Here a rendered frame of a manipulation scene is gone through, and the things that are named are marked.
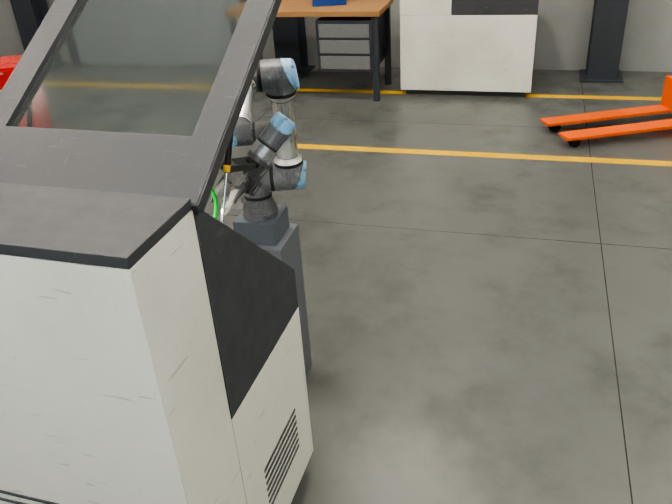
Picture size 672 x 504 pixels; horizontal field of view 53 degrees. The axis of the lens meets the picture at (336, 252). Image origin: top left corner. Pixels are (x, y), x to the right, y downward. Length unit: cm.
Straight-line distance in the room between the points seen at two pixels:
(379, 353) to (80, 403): 196
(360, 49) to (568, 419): 466
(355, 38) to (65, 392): 560
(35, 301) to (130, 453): 46
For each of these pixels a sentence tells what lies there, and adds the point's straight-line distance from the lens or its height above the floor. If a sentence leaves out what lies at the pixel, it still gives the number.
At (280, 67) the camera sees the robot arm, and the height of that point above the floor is 152.
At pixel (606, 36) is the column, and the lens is 766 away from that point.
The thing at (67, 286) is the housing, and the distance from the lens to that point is 156.
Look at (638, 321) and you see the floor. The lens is 386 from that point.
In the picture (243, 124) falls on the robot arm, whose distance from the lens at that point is 225.
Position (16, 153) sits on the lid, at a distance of 199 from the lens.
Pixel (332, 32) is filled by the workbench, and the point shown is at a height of 69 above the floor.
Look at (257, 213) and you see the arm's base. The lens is 278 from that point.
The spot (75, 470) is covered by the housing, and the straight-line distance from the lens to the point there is 201.
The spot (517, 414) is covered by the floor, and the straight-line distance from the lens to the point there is 317.
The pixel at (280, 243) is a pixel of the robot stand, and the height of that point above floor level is 80.
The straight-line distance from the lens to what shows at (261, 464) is 233.
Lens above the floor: 217
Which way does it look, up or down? 30 degrees down
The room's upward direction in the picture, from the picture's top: 4 degrees counter-clockwise
